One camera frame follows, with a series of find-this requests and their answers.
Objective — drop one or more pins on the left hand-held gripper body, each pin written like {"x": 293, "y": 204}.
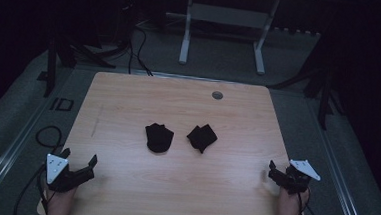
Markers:
{"x": 56, "y": 167}

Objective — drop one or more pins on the white metal desk frame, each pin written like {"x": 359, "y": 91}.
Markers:
{"x": 229, "y": 15}

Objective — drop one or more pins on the black sock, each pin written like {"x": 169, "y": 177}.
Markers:
{"x": 202, "y": 137}
{"x": 158, "y": 137}

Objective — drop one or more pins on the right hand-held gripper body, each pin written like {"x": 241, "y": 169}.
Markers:
{"x": 299, "y": 181}

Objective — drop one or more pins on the person's left hand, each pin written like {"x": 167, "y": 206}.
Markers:
{"x": 60, "y": 199}

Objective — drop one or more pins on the black metal stand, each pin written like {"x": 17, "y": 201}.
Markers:
{"x": 51, "y": 65}
{"x": 325, "y": 95}

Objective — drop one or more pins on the person's right hand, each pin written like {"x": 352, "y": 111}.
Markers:
{"x": 288, "y": 205}

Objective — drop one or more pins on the silver floor rail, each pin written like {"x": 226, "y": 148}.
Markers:
{"x": 336, "y": 166}
{"x": 7, "y": 154}

